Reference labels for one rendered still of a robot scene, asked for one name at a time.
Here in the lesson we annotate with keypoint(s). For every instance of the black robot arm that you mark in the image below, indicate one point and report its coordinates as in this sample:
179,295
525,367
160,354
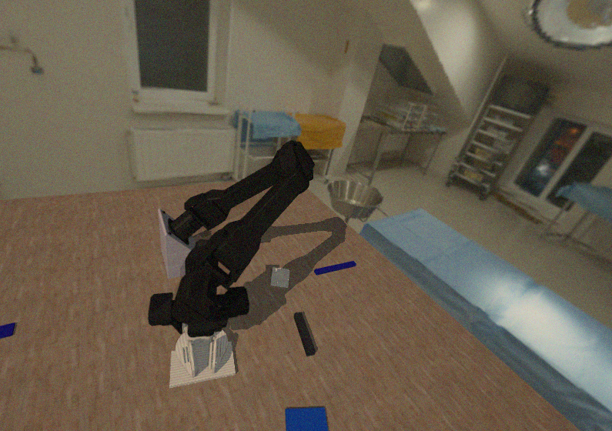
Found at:
234,245

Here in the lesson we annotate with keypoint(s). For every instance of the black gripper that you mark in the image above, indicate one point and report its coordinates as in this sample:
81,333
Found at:
235,300

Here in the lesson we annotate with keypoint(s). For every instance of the black rectangular bar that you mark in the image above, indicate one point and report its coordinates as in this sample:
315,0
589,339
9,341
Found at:
304,334

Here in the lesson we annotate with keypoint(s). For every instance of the dark blue flat bar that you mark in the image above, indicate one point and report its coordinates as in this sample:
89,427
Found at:
337,267

